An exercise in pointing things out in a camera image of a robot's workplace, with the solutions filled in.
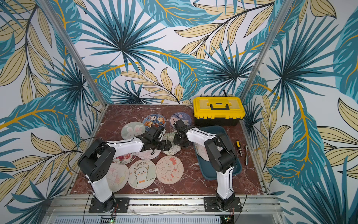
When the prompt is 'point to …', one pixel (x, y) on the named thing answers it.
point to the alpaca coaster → (141, 174)
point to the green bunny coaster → (130, 129)
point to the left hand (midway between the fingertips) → (165, 146)
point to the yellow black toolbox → (217, 111)
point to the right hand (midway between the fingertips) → (176, 142)
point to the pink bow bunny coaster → (169, 170)
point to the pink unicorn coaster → (146, 154)
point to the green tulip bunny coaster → (174, 149)
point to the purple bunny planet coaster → (185, 117)
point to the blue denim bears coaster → (156, 120)
